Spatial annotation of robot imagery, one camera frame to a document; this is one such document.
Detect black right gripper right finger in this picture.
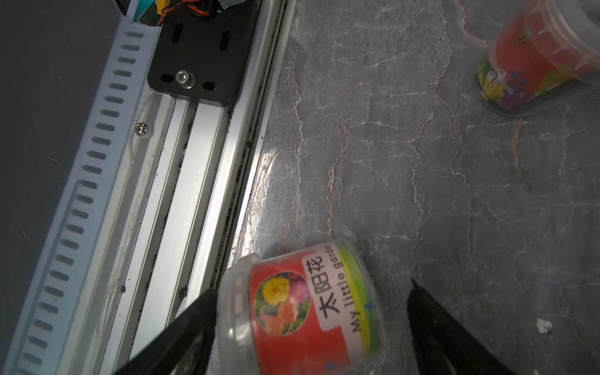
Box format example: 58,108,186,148
407,281,513,374

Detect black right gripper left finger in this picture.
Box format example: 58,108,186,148
116,288,218,374

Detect red green label seed jar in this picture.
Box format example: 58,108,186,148
217,238,388,374

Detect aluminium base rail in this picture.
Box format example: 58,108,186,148
56,1,296,374

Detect white slotted cable duct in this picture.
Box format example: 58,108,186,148
2,18,159,374

